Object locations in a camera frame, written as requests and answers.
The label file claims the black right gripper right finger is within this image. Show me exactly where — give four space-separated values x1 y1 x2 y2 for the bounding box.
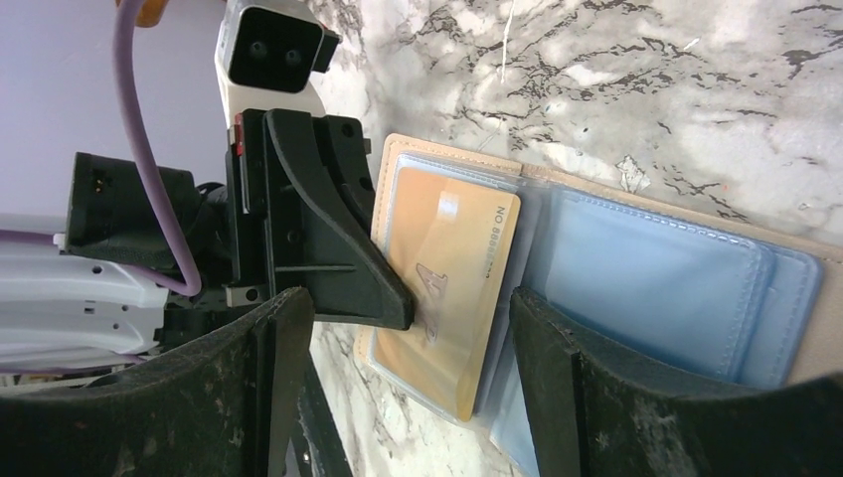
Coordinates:
509 287 842 476

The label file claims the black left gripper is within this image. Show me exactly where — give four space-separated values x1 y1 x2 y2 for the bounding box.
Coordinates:
227 109 415 331

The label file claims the gold credit card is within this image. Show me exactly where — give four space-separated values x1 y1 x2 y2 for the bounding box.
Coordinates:
371 168 521 422

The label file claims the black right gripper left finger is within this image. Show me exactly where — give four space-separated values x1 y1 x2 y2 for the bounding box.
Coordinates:
1 288 314 476

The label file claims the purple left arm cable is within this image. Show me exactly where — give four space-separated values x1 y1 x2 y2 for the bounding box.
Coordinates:
0 0 204 299

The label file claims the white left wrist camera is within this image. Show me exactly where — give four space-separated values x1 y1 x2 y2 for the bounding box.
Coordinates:
215 0 341 128

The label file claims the tan leather card holder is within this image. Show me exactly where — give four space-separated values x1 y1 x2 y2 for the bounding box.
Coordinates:
356 134 842 476

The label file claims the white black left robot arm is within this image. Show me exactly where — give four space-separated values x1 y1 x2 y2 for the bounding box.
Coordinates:
1 109 414 375

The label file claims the orange wooden rack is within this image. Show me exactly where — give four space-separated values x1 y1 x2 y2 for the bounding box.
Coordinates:
115 0 170 28

